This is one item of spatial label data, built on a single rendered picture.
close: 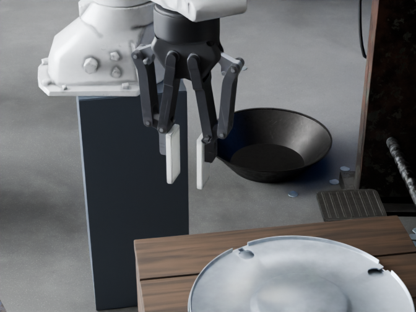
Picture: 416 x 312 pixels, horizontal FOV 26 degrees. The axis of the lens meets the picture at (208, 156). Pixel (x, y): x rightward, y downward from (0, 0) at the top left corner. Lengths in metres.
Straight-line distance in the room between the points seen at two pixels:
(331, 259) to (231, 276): 0.14
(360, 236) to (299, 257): 0.12
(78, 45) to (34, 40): 1.36
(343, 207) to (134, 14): 0.56
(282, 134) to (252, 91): 0.29
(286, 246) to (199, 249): 0.13
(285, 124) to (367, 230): 0.93
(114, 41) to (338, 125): 0.99
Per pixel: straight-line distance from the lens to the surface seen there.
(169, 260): 1.28
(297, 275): 1.23
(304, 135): 2.22
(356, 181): 2.02
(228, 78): 1.03
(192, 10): 0.93
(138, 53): 1.06
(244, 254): 1.29
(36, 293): 1.80
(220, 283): 1.22
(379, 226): 1.37
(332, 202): 1.74
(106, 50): 1.48
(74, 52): 1.49
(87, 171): 1.56
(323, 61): 2.68
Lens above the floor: 1.13
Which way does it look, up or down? 31 degrees down
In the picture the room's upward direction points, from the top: straight up
